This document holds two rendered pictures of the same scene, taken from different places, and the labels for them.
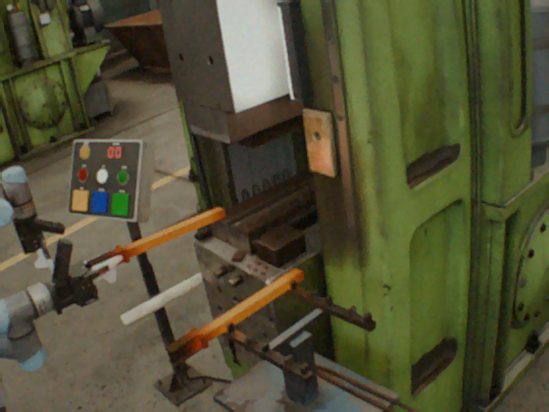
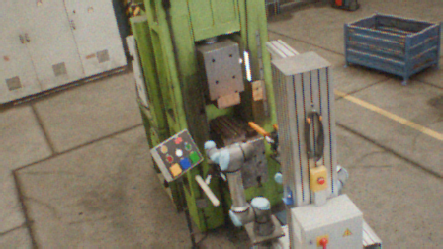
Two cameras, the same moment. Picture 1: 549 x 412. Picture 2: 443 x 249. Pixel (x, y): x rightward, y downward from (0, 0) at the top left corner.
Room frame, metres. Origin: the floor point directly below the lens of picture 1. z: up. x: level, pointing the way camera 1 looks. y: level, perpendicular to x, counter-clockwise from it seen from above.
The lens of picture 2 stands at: (0.52, 3.54, 2.93)
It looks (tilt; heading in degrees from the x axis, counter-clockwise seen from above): 27 degrees down; 289
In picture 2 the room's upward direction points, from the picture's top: 9 degrees counter-clockwise
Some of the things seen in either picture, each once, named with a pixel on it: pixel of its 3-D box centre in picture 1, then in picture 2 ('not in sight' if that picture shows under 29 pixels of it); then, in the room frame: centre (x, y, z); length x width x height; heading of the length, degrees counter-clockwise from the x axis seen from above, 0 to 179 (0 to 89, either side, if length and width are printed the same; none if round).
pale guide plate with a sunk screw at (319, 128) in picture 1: (320, 142); (256, 90); (1.42, -0.12, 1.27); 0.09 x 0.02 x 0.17; 37
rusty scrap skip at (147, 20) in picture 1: (174, 41); not in sight; (8.77, 1.20, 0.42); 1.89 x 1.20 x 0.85; 43
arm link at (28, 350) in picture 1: (22, 345); not in sight; (1.06, 0.68, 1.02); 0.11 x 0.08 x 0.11; 75
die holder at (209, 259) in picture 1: (303, 279); (233, 152); (1.69, -0.04, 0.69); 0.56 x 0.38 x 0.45; 127
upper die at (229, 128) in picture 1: (263, 100); (219, 92); (1.72, 0.00, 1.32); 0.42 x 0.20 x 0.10; 127
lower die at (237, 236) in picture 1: (279, 206); (224, 129); (1.72, 0.00, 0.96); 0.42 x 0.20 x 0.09; 127
